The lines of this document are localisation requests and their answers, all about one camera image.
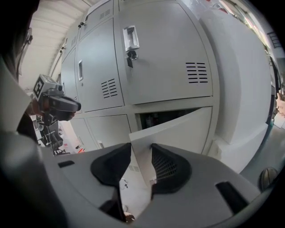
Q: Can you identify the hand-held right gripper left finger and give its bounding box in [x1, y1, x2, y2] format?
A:
[38, 142, 132, 228]

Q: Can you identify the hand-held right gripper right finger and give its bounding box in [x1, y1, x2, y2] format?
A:
[133, 143, 268, 228]

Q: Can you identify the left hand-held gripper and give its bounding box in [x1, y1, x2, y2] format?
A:
[33, 74, 82, 127]

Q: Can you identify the grey metal locker cabinet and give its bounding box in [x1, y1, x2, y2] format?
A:
[59, 0, 223, 194]

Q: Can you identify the grey locker door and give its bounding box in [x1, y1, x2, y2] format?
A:
[128, 106, 214, 196]

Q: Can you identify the key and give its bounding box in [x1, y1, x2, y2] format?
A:
[126, 50, 138, 69]

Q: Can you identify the person's left hand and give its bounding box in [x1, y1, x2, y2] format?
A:
[30, 99, 49, 118]

